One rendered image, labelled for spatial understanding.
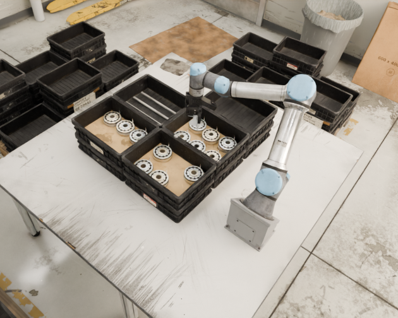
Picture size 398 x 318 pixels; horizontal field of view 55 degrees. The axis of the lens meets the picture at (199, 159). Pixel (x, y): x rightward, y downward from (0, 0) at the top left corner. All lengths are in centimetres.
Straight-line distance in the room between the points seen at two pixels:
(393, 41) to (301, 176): 233
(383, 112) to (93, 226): 311
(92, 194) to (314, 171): 128
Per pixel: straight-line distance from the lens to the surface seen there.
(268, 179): 165
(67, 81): 322
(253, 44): 394
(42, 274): 275
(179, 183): 197
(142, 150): 206
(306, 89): 167
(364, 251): 304
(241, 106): 245
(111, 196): 210
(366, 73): 442
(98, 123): 230
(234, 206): 181
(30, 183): 226
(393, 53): 433
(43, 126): 320
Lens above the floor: 239
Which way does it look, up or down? 48 degrees down
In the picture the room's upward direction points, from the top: 6 degrees clockwise
